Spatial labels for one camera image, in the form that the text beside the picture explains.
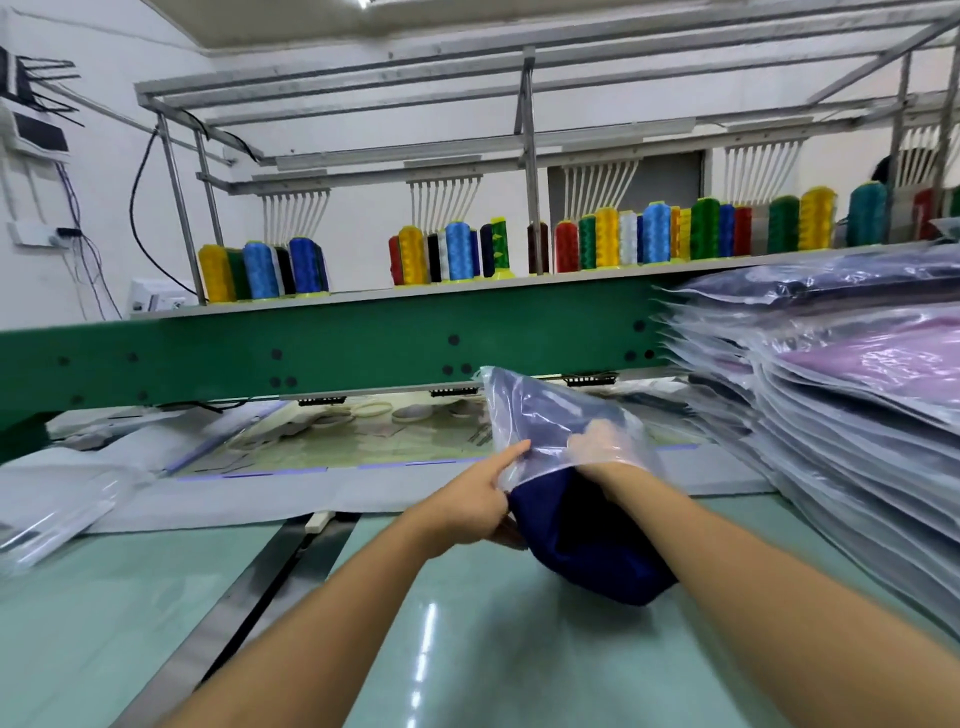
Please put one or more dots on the crumpled clear plastic film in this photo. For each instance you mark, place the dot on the crumpled clear plastic film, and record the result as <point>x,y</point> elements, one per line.
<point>53,510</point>

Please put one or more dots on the navy blue shirt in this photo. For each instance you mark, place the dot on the navy blue shirt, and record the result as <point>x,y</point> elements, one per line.
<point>593,548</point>

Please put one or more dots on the person's left hand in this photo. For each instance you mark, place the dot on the person's left hand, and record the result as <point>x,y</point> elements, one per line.
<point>473,507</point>

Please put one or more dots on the stack of bagged garments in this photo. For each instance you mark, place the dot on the stack of bagged garments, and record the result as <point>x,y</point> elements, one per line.
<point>825,315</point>

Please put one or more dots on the wall router with antennas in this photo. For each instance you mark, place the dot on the wall router with antennas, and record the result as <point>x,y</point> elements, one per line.
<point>33,113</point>

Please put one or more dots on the white wall socket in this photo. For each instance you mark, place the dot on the white wall socket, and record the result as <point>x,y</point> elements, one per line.
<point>38,234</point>

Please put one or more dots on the green machine beam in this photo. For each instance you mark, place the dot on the green machine beam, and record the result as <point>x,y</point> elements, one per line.
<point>330,348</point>

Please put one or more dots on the row of coloured thread spools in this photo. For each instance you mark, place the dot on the row of coloured thread spools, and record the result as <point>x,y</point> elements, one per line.
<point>630,237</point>

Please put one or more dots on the person's right forearm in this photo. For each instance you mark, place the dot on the person's right forearm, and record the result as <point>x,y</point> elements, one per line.
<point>795,615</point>

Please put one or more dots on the grey metal thread rack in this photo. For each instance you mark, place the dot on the grey metal thread rack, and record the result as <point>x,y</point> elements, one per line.
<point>528,135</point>

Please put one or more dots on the person's left forearm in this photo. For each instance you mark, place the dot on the person's left forearm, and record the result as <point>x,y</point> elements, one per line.
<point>300,645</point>

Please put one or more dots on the white box device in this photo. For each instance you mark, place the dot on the white box device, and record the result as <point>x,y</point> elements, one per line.
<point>162,296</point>

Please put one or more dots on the person's right hand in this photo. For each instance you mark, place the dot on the person's right hand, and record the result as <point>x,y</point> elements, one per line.
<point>608,450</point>

